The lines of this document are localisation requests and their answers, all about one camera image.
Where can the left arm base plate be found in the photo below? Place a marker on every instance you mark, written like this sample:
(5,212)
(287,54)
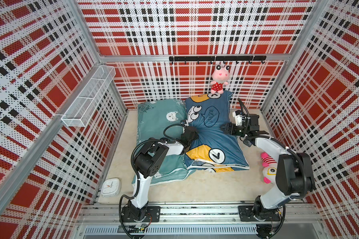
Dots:
(130,214)

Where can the white square clock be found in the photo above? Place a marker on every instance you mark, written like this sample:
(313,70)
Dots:
(111,187)

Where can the aluminium front rail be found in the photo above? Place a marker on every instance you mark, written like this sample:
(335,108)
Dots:
(191,213)

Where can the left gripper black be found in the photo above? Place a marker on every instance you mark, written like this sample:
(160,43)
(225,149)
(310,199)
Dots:
(195,136)

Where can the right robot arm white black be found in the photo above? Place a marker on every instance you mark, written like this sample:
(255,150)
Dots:
(291,172)

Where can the white wire mesh basket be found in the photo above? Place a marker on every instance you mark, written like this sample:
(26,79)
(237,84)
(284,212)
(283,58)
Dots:
(83,107)

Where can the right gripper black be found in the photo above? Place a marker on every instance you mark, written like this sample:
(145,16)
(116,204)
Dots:
(229,126)

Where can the green cat pillowcase pillow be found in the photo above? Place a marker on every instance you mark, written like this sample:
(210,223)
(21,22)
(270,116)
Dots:
(153,118)

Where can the black hook rail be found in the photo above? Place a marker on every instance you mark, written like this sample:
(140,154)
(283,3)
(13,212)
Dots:
(248,58)

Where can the pink white plush toy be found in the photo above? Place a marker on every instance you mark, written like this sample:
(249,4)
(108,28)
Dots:
(269,168)

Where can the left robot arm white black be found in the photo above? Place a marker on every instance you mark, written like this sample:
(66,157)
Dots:
(146,160)

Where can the pink pig plush hanging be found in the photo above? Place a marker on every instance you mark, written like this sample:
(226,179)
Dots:
(220,78)

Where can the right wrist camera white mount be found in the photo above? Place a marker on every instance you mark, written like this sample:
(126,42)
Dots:
(239,118)

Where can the blue cartoon pillowcase pillow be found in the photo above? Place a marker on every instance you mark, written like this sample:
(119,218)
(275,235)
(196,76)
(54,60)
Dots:
(213,150)

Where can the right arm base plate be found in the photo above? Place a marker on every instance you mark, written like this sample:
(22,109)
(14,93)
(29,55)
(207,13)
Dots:
(254,213)

